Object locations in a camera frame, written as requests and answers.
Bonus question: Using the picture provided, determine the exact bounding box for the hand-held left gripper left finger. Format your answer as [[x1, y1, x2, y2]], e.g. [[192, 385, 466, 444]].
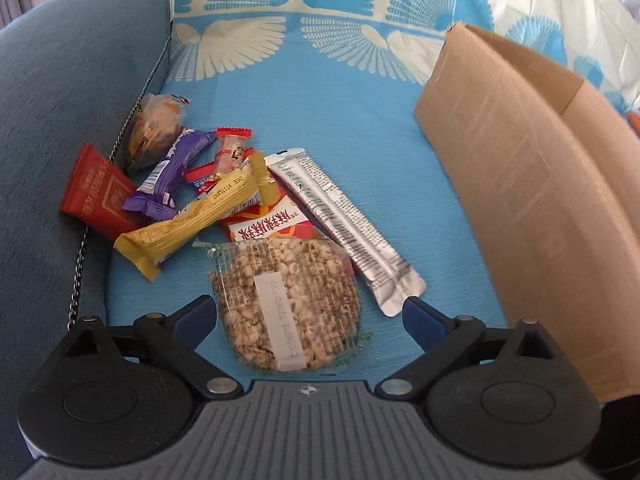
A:
[[65, 294, 246, 401]]

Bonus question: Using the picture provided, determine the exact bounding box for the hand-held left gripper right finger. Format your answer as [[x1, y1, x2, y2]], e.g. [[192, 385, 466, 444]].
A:
[[375, 296, 556, 401]]

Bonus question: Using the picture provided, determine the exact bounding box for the yellow snack bar packet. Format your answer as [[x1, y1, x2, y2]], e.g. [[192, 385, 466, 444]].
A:
[[113, 152, 276, 282]]

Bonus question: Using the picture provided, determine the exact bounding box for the round puffed grain cake packet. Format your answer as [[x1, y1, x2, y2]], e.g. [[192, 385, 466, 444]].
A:
[[192, 237, 376, 376]]

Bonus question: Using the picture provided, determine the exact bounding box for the silver stick packet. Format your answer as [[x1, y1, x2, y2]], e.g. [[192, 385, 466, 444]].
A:
[[263, 147, 427, 317]]

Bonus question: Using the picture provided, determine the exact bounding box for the red orange printed snack packet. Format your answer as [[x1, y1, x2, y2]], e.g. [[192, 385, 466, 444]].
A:
[[220, 180, 321, 243]]

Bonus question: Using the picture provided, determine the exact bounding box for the dark red snack packet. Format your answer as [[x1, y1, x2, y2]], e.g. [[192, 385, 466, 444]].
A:
[[60, 142, 148, 241]]

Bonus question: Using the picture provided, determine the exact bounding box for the clear red-ended candy packet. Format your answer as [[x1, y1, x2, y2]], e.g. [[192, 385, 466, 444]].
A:
[[212, 127, 252, 181]]

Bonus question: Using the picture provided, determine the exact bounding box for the cardboard box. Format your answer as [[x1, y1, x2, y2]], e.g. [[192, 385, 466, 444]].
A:
[[414, 21, 640, 403]]

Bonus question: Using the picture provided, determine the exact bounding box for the small red white candy packet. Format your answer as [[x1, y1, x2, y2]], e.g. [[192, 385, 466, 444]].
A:
[[185, 162, 221, 194]]

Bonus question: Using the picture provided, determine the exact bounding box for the purple snack packet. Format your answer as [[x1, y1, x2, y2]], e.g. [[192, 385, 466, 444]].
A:
[[122, 127, 217, 222]]

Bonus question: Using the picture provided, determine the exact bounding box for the brown nut cake clear packet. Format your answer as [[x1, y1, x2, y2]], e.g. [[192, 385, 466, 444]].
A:
[[125, 94, 191, 176]]

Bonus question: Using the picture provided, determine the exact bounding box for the blue white printed blanket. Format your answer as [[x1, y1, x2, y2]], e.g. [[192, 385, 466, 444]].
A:
[[102, 0, 640, 396]]

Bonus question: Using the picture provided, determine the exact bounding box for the blue-grey sofa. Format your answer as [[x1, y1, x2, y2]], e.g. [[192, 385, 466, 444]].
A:
[[0, 0, 173, 480]]

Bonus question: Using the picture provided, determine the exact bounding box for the metal chain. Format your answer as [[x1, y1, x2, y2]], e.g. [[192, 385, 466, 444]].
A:
[[67, 50, 171, 331]]

